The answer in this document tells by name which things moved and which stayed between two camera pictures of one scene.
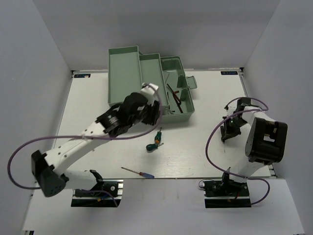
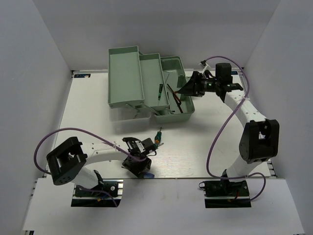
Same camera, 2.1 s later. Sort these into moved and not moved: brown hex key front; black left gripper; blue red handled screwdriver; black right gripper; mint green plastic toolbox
Moved: black right gripper; black left gripper
Not moved: mint green plastic toolbox; blue red handled screwdriver; brown hex key front
